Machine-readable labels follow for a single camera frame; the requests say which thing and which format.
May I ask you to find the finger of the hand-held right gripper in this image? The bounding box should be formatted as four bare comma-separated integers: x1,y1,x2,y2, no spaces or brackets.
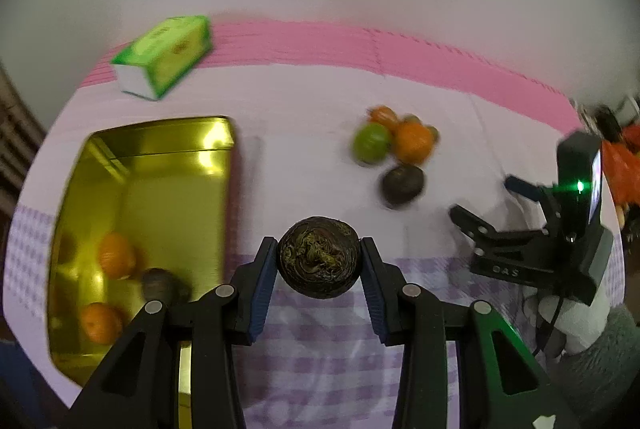
448,204,548,255
504,175,558,210

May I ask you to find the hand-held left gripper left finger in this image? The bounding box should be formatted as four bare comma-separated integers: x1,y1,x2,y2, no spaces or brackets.
70,236,279,429

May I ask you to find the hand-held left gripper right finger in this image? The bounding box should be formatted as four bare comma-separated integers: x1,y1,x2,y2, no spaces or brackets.
360,237,583,429

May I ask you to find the dark mangosteen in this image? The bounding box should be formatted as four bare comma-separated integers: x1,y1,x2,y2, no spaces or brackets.
140,267,191,307
277,216,362,299

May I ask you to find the dark oval avocado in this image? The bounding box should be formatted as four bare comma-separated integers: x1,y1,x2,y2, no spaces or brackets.
380,164,426,210

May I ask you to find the large orange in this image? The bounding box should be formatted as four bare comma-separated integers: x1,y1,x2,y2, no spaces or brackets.
392,121,435,164

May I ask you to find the green lime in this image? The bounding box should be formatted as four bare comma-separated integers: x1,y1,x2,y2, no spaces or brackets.
352,123,392,166

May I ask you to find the orange-red tomato with stem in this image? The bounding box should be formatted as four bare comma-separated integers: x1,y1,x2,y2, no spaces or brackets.
369,105,401,130

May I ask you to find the small orange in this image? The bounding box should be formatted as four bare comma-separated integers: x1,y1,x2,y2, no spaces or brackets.
97,231,137,280
80,302,123,344

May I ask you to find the maroon and gold tin box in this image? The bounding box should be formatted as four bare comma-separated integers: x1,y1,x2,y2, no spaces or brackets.
46,115,241,429

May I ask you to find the grey fleece sleeved forearm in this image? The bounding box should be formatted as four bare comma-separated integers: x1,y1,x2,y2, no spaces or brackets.
562,304,640,429

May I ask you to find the person's right hand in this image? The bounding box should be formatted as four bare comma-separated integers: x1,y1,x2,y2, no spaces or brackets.
522,293,613,357

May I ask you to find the orange plastic bag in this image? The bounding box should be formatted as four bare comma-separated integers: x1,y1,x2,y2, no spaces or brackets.
600,124,640,210

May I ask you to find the pink foam mat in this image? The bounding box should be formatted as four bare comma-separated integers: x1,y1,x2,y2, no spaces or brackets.
75,20,581,130

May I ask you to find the green tissue pack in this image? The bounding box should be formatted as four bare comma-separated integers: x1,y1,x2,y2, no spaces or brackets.
110,15,213,100

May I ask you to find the dark blue cloth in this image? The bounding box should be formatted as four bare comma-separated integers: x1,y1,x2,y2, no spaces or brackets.
0,339,71,429

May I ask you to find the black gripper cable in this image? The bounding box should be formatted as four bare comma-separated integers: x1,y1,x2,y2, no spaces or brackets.
532,294,566,357

